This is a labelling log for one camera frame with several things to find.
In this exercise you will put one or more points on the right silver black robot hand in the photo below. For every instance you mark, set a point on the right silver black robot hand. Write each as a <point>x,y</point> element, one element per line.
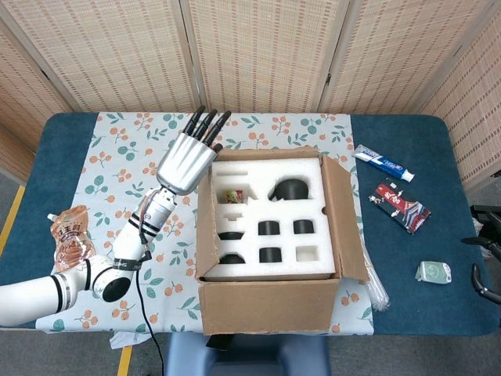
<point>476,276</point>

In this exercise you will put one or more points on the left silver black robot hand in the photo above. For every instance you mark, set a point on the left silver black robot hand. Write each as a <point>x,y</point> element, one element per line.
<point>184,164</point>

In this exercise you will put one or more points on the red cardboard box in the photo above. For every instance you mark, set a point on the red cardboard box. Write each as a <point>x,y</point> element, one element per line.
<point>270,309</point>

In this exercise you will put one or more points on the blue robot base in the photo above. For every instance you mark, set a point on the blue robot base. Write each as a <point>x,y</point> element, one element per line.
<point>250,356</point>

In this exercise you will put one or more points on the green tissue pack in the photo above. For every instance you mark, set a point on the green tissue pack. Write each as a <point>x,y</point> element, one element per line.
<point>433,272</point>

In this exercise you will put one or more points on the white crumpled bag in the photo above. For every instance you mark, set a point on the white crumpled bag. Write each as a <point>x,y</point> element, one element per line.
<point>479,231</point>

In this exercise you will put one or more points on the black object beside table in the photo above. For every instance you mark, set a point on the black object beside table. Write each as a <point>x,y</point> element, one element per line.
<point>489,221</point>

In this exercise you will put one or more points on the red green small packet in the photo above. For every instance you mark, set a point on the red green small packet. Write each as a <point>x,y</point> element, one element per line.
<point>235,196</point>

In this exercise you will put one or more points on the floral print tablecloth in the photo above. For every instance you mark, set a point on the floral print tablecloth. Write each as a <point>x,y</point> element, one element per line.
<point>117,156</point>

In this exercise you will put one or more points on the black bowl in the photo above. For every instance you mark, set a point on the black bowl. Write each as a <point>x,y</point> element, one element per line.
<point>233,259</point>
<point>231,236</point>

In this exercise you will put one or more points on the white foam insert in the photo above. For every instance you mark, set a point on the white foam insert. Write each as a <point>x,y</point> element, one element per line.
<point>270,172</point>

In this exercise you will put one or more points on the red black snack packet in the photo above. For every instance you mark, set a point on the red black snack packet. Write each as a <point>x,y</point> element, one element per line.
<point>403,209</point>

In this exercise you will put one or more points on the bundle of clear straws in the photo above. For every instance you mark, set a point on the bundle of clear straws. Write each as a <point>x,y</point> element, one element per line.
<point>377,293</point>

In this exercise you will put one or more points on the black cup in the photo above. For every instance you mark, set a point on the black cup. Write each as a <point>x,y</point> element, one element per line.
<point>271,255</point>
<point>305,228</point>
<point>269,228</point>

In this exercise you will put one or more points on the black teapot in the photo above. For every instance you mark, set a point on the black teapot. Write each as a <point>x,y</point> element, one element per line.
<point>293,190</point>

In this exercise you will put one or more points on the bamboo folding screen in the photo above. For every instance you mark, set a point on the bamboo folding screen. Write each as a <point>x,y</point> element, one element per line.
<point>258,51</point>

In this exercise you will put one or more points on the orange sauce pouch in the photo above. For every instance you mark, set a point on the orange sauce pouch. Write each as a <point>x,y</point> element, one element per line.
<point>68,239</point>

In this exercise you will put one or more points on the white blue toothpaste tube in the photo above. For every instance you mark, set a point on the white blue toothpaste tube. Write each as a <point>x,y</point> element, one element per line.
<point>385,162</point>

